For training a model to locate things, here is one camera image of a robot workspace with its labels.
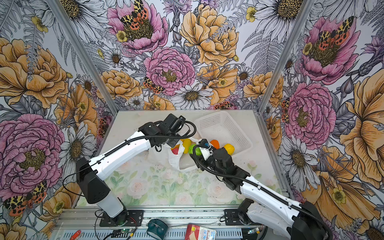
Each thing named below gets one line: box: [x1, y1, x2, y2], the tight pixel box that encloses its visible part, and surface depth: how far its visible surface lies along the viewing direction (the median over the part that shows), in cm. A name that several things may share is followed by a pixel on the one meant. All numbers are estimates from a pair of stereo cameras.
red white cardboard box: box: [185, 223, 217, 240], surface depth 69 cm
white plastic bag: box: [148, 141, 199, 172], surface depth 81 cm
